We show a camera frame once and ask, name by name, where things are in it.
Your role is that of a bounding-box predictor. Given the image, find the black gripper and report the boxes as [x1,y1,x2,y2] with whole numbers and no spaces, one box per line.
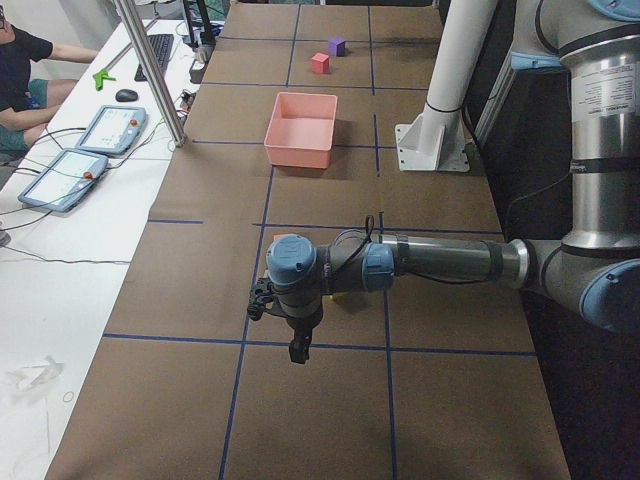
[286,316,320,364]

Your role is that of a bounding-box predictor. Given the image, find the purple foam block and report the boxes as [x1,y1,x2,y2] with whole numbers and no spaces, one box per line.
[327,36,346,57]

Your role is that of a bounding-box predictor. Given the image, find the orange foam block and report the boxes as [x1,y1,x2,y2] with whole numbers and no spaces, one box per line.
[273,234,296,242]

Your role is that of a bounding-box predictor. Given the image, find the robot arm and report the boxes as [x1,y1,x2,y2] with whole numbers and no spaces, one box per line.
[247,1,639,363]

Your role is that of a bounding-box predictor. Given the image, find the pink plastic bin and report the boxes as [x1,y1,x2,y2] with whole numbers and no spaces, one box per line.
[264,92,338,169]

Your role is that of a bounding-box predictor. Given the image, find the crumpled clear plastic wrap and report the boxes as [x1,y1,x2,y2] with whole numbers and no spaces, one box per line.
[5,355,64,393]

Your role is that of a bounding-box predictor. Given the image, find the red foam block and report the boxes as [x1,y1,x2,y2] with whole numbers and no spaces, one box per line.
[311,52,330,74]

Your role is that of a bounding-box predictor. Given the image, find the far teach pendant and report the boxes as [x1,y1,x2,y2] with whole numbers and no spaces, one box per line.
[76,105,147,155]

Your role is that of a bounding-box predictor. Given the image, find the teach pendant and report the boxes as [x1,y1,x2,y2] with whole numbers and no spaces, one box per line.
[76,105,147,155]
[18,148,109,213]

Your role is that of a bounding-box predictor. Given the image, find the near teach pendant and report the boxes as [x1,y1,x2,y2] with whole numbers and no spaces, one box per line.
[18,148,109,213]

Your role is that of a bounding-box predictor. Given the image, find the black computer mouse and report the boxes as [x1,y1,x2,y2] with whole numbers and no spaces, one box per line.
[115,89,139,103]

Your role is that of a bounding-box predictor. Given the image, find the grey power adapter box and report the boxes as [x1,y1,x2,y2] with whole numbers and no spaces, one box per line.
[189,44,214,84]

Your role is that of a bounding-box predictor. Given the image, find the black keyboard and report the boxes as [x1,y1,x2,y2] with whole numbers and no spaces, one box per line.
[148,33,174,76]

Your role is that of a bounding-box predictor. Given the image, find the green plastic clamp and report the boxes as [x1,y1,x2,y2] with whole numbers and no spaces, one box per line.
[93,69,116,91]

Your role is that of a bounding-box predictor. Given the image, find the seated person in black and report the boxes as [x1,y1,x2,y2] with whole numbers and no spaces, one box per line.
[1,16,97,152]

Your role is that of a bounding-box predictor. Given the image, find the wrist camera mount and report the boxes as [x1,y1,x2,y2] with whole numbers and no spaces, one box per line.
[247,277,274,321]

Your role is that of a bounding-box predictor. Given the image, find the white mounting post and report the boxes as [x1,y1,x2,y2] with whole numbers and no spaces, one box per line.
[395,1,516,173]

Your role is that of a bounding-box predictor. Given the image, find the aluminium frame post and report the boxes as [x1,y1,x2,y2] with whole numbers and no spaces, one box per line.
[115,0,186,147]

